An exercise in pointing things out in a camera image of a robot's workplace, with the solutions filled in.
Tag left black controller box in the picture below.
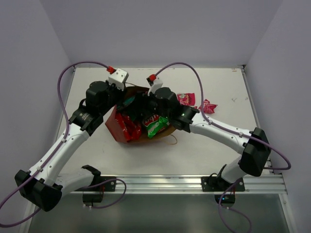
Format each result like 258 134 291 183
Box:
82 193 104 206

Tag pink candy packet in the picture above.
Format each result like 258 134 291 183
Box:
198 99 218 114
177 93 195 106

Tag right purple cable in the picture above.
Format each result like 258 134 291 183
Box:
155 62 292 233

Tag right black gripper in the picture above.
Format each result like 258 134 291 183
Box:
126 89 172 121

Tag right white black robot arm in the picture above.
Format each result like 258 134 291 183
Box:
134 87 271 191

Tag red brown paper bag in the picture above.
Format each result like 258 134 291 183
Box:
105 86 175 144

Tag right black controller box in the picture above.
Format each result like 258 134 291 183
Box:
214 194 236 205

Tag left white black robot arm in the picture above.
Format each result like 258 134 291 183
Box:
15 81 126 212

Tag teal snack packet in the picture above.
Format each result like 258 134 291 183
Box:
120 96 135 108

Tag red gummy candy bag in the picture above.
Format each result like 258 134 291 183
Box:
115 113 142 142

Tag green Chuba chips bag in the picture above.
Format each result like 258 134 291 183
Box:
142 114 170 139

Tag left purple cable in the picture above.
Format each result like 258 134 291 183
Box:
0 60 127 220

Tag aluminium mounting rail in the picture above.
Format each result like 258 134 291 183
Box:
60 174 289 194

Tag right black base bracket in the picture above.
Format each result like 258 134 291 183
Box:
201 173 245 192

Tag left black base bracket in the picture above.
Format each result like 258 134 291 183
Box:
76 176 117 192

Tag purple cable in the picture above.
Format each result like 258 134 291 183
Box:
155 62 292 233
0 60 127 220

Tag black controller box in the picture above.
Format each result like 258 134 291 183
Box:
214 194 236 205
82 193 104 206

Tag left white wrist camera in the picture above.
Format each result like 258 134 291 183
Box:
107 67 129 91

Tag black base bracket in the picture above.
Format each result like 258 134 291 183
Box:
201 173 245 192
76 176 117 192

